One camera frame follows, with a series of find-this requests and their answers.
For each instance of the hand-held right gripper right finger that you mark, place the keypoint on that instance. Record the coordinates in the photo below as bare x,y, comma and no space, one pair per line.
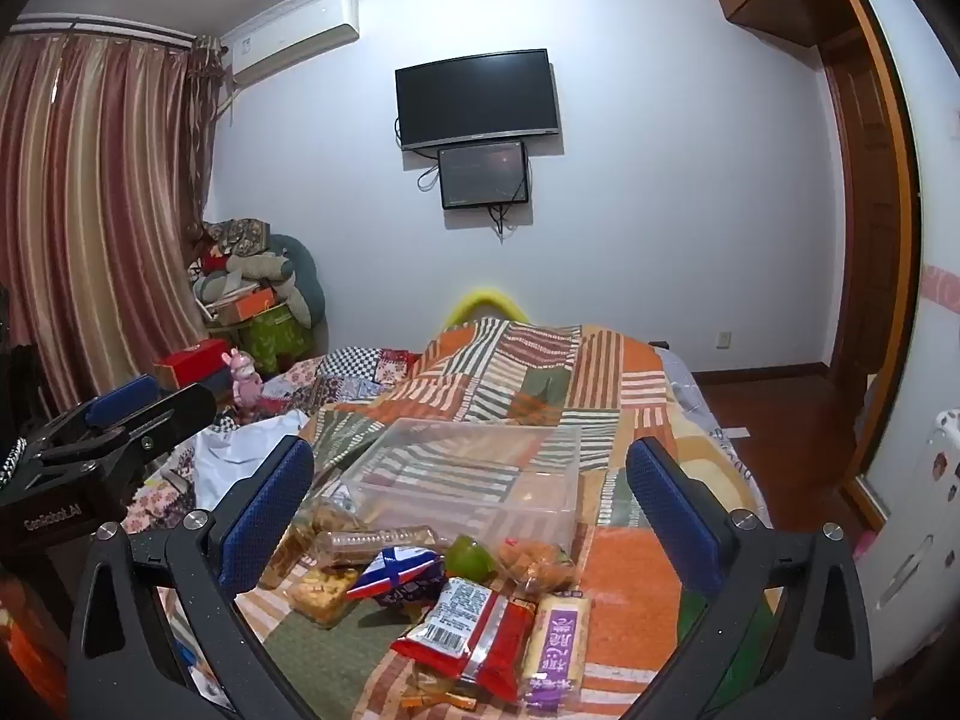
667,510

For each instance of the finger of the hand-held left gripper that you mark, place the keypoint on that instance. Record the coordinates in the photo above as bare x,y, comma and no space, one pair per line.
124,397
176,412

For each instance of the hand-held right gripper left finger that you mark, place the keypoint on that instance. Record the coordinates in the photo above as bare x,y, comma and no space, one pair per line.
266,510

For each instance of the yellow cracker packet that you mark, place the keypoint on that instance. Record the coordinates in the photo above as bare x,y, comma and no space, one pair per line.
322,592

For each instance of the clear biscuit tube pack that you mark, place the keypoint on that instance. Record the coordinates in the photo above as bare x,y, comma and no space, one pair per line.
375,542

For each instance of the clear bag of orange crackers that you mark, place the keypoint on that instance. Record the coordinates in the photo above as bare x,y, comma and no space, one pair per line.
536,566

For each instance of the blue white snack packet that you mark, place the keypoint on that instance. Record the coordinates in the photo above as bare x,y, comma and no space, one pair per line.
397,570

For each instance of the purple yellow snack packet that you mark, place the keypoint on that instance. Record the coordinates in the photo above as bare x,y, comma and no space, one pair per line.
559,645

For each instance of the clear plastic container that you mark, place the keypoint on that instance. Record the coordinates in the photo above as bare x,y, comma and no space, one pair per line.
465,480

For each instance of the red snack packet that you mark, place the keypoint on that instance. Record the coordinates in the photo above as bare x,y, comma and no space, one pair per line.
465,630

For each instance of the red box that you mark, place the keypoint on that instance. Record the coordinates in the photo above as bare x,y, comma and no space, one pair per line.
191,361

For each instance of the white plastic bag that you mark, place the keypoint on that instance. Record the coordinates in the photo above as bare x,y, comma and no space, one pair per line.
240,442

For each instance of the pink plush toy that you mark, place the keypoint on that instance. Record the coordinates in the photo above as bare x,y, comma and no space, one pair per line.
244,379

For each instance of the patchwork blanket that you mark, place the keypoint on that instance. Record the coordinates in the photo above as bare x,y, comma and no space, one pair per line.
637,405

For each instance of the green patterned box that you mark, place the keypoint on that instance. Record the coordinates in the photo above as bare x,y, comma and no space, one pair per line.
274,337

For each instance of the orange cardboard box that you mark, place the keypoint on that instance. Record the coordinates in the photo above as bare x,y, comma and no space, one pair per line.
251,305

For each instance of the pile of cushions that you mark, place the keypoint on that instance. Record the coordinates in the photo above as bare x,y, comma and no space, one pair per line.
247,262

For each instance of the striped red curtain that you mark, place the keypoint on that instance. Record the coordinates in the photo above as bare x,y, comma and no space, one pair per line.
97,202

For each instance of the green jelly cup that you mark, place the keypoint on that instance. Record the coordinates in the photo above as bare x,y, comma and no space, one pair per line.
469,559

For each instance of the white appliance with stickers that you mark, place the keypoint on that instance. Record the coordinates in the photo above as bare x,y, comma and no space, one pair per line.
915,525

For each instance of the small orange packet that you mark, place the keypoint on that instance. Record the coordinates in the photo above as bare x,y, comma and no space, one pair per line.
439,703

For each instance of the yellow curved object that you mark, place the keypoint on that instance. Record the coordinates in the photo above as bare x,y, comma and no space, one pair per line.
484,296

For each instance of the wooden door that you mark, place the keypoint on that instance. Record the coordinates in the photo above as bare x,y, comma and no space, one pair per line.
862,240

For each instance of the small black monitor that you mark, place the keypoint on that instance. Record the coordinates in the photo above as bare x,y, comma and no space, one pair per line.
484,174

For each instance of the white air conditioner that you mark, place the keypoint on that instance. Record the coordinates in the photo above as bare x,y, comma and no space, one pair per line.
292,37

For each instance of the white wall socket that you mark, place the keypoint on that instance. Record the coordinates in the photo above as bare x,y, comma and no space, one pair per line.
724,339

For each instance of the black wall television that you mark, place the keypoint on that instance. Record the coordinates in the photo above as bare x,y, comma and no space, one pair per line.
476,97

